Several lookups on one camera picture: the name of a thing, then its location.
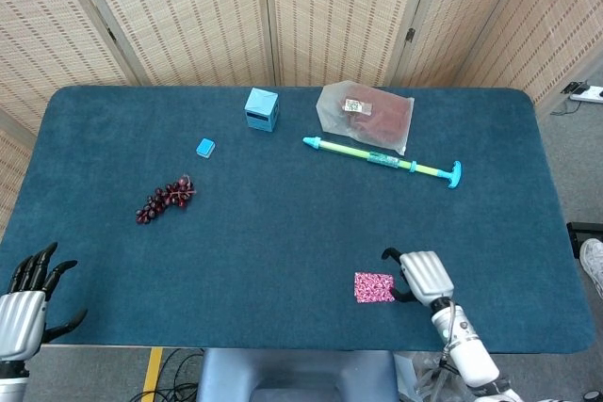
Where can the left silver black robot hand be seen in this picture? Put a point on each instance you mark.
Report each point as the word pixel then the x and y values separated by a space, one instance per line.
pixel 19 326

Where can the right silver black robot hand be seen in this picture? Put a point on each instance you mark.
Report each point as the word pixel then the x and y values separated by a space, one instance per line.
pixel 426 277

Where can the pink patterned rectangular block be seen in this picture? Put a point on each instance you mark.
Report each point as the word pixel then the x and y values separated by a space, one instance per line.
pixel 373 287

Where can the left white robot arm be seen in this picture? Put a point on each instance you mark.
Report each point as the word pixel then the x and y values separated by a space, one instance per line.
pixel 11 385

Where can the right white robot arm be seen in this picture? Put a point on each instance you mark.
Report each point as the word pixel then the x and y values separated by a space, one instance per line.
pixel 471 355

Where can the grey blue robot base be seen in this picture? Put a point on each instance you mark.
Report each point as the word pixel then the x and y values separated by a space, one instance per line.
pixel 297 374

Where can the clear crumpled plastic bag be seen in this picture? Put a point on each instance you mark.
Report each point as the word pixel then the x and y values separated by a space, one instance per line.
pixel 424 378

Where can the green blue toy water pump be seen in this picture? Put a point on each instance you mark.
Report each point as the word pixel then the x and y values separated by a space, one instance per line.
pixel 348 149

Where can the blue carpet table cover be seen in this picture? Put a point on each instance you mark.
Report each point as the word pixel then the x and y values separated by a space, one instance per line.
pixel 282 232

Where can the black floor stand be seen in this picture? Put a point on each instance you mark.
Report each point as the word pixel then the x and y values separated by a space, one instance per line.
pixel 581 232

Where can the clear bag with red contents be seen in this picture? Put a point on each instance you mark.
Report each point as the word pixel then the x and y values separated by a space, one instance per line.
pixel 386 119

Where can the woven bamboo screen panel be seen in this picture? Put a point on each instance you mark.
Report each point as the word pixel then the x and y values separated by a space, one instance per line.
pixel 9 162
pixel 452 20
pixel 188 16
pixel 339 16
pixel 556 20
pixel 47 44

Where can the white sneaker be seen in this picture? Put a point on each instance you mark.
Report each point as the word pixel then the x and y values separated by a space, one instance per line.
pixel 593 261

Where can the dark red grape bunch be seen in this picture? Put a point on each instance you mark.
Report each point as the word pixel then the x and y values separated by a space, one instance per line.
pixel 165 199

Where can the light blue cardboard box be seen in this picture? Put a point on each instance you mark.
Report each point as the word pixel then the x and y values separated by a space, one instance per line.
pixel 261 110

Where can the dark screen hinge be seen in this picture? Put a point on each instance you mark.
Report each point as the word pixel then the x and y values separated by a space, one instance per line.
pixel 410 35
pixel 111 35

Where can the white power strip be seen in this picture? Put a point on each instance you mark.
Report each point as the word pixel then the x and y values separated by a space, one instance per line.
pixel 591 93

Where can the small blue white box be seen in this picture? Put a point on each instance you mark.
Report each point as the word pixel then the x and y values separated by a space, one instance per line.
pixel 205 148

